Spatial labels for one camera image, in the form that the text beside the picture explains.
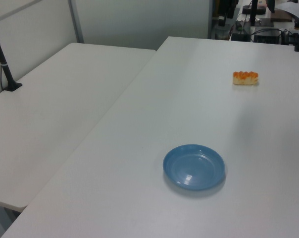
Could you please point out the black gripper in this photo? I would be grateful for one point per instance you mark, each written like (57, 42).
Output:
(226, 6)

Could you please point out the orange glazed bread loaf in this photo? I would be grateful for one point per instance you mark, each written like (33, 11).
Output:
(246, 78)

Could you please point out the blue round plate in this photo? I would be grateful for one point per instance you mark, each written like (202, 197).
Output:
(194, 168)

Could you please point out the black upright stand pole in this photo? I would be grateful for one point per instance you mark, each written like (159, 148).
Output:
(253, 12)

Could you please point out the black electronics box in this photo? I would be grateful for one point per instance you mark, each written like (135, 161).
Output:
(266, 36)

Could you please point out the brown flat board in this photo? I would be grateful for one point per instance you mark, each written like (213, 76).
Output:
(280, 16)

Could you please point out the grey paper sheet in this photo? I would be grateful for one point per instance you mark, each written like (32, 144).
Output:
(289, 8)

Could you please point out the grey partition frame post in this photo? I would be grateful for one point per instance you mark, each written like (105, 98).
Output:
(76, 21)

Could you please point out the black camera stand pole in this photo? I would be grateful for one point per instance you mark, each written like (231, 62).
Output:
(2, 59)

